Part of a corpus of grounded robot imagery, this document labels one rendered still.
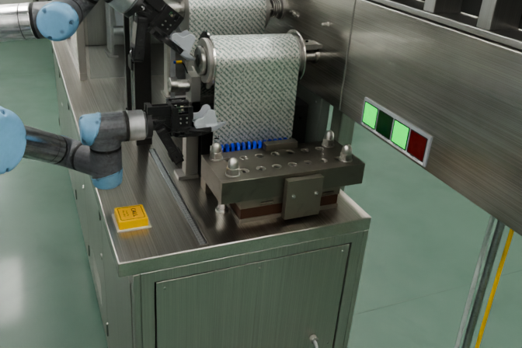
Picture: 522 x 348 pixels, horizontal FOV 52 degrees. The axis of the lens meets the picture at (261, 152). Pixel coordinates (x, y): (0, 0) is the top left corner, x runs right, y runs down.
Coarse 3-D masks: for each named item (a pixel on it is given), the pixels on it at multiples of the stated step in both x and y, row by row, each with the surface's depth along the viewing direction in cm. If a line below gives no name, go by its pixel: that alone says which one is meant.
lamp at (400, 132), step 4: (396, 124) 121; (400, 124) 120; (396, 128) 121; (400, 128) 120; (404, 128) 119; (408, 128) 118; (396, 132) 121; (400, 132) 120; (404, 132) 119; (392, 136) 123; (396, 136) 122; (400, 136) 120; (404, 136) 119; (392, 140) 123; (396, 140) 122; (400, 140) 120; (404, 140) 119; (400, 144) 121; (404, 144) 119; (404, 148) 119
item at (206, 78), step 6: (198, 42) 141; (204, 42) 136; (210, 48) 135; (300, 48) 144; (210, 54) 134; (300, 54) 144; (210, 60) 134; (300, 60) 144; (210, 66) 135; (300, 66) 145; (210, 72) 136; (204, 78) 140; (210, 78) 138
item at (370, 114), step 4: (368, 104) 130; (368, 108) 130; (372, 108) 129; (364, 112) 132; (368, 112) 131; (372, 112) 129; (376, 112) 128; (364, 116) 132; (368, 116) 131; (372, 116) 129; (364, 120) 133; (368, 120) 131; (372, 120) 130; (368, 124) 131; (372, 124) 130
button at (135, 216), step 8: (120, 208) 133; (128, 208) 133; (136, 208) 133; (120, 216) 130; (128, 216) 130; (136, 216) 130; (144, 216) 131; (120, 224) 128; (128, 224) 129; (136, 224) 130; (144, 224) 130
